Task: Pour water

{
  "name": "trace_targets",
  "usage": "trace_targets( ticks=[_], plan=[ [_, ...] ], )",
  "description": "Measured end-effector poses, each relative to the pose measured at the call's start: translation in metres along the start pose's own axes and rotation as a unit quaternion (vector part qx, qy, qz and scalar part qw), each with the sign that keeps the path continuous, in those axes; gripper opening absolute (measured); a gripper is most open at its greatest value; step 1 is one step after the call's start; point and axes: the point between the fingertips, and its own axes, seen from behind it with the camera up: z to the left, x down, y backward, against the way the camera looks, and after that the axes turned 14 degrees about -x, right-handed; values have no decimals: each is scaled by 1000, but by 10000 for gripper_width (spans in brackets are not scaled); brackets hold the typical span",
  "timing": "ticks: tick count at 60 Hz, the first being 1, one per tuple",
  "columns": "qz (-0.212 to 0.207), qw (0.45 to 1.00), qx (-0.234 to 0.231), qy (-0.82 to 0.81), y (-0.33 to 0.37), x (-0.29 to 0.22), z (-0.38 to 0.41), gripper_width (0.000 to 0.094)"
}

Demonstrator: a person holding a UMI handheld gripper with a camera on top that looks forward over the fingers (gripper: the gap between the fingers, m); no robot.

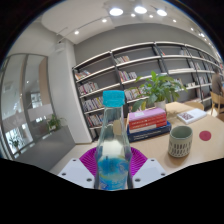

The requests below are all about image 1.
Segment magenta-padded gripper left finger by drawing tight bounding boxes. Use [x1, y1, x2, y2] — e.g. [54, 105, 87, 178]
[57, 147, 98, 190]

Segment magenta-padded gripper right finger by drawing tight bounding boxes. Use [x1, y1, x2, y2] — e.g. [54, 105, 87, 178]
[129, 147, 167, 190]

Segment clear bottle with blue cap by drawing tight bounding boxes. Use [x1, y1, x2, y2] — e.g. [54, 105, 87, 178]
[94, 89, 133, 192]

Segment dark blue book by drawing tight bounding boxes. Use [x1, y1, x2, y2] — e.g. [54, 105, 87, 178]
[126, 120, 172, 143]

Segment grey-green patterned ceramic cup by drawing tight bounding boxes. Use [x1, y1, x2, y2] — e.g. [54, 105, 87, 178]
[167, 125, 194, 158]

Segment red book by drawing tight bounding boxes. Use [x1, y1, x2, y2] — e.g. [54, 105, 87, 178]
[128, 114, 168, 128]
[128, 119, 168, 132]

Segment small background potted plant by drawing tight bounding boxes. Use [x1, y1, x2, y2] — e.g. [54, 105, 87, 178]
[46, 114, 65, 132]

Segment flat round red coaster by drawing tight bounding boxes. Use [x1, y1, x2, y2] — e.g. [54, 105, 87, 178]
[198, 130, 212, 142]

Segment green potted plant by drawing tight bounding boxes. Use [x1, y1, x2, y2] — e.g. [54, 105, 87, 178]
[130, 70, 188, 113]

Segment grey bookshelf unit with books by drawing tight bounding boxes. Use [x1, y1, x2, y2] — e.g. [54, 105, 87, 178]
[72, 41, 224, 141]

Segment person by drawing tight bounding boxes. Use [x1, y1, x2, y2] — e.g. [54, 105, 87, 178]
[211, 67, 224, 98]

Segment round ceiling lights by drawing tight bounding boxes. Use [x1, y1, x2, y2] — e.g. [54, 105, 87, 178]
[73, 3, 208, 38]

